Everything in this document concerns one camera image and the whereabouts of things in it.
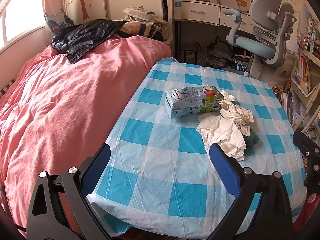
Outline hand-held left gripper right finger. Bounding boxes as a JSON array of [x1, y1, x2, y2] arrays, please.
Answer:
[[209, 143, 293, 240]]

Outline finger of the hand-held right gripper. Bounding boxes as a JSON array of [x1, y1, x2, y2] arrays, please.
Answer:
[[292, 131, 320, 157], [303, 155, 320, 194]]

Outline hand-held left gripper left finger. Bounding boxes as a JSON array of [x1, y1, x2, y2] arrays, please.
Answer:
[[26, 143, 112, 240]]

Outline large white tissue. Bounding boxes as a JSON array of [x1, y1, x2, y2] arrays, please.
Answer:
[[196, 113, 247, 161]]

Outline small dark green object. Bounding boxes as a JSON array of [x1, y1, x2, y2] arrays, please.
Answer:
[[239, 126, 259, 156]]

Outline cream tissue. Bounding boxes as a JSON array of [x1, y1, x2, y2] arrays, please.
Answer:
[[219, 90, 253, 126]]

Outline grey green milk carton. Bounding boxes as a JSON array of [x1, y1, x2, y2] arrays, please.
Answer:
[[165, 85, 224, 119]]

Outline stack of loose papers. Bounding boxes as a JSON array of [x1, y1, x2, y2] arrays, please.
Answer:
[[281, 90, 304, 127]]

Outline white book rack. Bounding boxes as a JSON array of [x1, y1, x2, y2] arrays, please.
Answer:
[[287, 17, 320, 137]]

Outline blue checkered plastic tablecloth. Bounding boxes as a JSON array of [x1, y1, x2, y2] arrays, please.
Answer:
[[86, 57, 308, 238]]

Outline row of thin red books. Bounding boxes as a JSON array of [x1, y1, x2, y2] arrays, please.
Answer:
[[294, 55, 312, 93]]

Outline white tote bag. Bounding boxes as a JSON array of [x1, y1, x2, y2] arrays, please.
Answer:
[[269, 52, 297, 90]]

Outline pink blanket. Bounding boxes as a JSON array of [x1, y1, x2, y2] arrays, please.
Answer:
[[0, 35, 172, 238]]

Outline tall upright picture books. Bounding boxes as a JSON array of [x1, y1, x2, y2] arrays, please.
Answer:
[[297, 15, 320, 54]]

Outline grey plastic storage bag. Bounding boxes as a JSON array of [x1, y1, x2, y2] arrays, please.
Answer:
[[204, 37, 235, 68]]

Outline striped bedsheet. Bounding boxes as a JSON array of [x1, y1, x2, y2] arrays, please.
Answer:
[[0, 79, 16, 98]]

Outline clear plastic storage bag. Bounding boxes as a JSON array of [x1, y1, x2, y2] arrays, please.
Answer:
[[182, 42, 202, 64]]

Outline black puffer jacket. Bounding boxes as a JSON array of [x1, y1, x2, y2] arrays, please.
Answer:
[[51, 19, 125, 64]]

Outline grey blue desk chair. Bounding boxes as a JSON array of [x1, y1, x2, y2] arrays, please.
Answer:
[[222, 0, 298, 78]]

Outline beige navy striped pillow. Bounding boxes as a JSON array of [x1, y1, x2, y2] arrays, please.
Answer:
[[117, 21, 165, 42]]

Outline white drawer with blue sticker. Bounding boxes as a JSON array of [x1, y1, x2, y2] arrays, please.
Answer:
[[174, 0, 221, 22]]

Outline white desk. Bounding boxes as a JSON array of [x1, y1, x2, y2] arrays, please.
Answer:
[[166, 0, 258, 63]]

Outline window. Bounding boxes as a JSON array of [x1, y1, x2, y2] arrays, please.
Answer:
[[0, 0, 45, 53]]

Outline pink curtain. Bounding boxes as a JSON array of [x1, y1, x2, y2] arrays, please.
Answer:
[[41, 0, 75, 34]]

